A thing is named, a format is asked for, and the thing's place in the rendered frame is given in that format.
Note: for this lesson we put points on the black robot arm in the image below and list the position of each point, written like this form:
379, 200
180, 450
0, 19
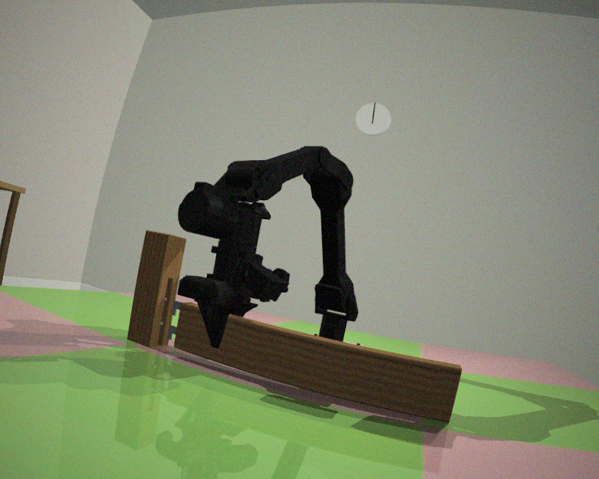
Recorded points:
215, 211

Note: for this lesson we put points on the brown wooden rail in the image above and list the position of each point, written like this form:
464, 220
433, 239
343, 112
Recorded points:
402, 383

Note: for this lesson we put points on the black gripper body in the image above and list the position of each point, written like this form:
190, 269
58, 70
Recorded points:
218, 288

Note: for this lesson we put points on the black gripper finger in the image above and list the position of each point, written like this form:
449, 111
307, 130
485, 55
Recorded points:
243, 308
215, 317

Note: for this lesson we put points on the wooden slotted post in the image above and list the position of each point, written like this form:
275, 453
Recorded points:
155, 290

